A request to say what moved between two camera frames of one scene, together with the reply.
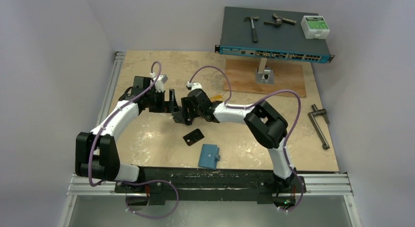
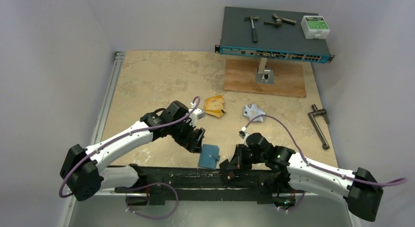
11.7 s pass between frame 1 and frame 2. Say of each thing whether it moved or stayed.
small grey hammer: stayed
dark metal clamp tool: stayed
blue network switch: stayed
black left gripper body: moved
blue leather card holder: stayed
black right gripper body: moved
